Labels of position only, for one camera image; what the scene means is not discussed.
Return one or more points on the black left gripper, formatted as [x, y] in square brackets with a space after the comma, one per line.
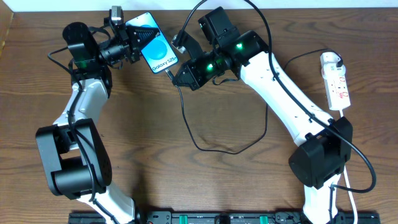
[131, 42]

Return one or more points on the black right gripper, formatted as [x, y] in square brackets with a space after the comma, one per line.
[193, 66]

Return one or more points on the blue Galaxy smartphone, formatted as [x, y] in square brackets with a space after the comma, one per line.
[157, 53]

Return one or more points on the white power strip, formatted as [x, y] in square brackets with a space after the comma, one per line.
[335, 82]

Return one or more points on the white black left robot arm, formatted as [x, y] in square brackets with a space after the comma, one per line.
[74, 158]

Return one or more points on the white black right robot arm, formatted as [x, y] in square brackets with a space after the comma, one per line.
[323, 143]

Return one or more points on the black charger plug adapter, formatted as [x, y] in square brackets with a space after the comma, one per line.
[339, 63]

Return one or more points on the black mounting rail base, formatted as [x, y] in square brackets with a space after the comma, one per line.
[165, 217]

